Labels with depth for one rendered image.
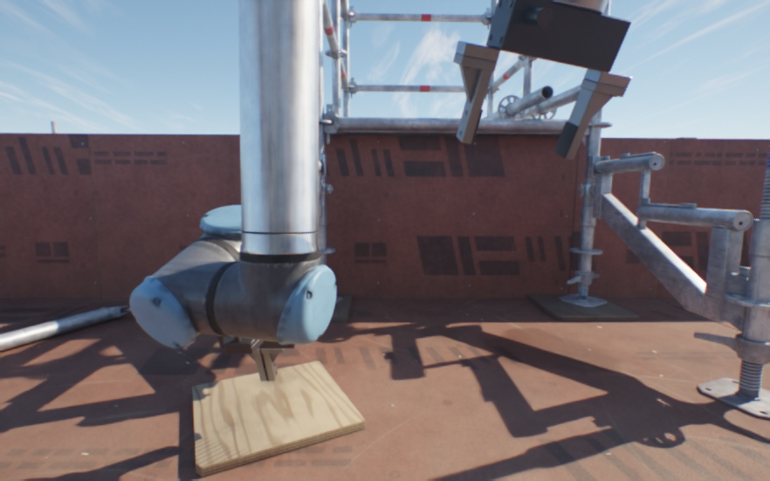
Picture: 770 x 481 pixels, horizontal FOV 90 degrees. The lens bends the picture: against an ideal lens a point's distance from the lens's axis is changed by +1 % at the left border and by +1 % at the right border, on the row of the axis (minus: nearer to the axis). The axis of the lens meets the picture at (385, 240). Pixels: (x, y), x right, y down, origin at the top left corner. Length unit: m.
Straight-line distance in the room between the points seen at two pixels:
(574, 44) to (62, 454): 1.02
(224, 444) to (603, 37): 0.83
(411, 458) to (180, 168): 1.47
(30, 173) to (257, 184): 1.81
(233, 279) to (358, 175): 1.25
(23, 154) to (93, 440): 1.47
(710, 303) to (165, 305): 1.20
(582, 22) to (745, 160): 1.86
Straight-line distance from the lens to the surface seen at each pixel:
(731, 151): 2.26
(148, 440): 0.94
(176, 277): 0.51
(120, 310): 1.73
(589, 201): 1.75
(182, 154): 1.85
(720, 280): 1.26
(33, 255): 2.23
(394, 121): 1.55
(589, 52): 0.50
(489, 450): 0.83
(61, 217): 2.13
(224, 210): 0.62
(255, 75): 0.45
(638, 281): 2.07
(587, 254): 1.77
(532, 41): 0.47
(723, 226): 1.25
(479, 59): 0.46
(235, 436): 0.85
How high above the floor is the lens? 0.47
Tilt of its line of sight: 7 degrees down
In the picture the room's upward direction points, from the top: straight up
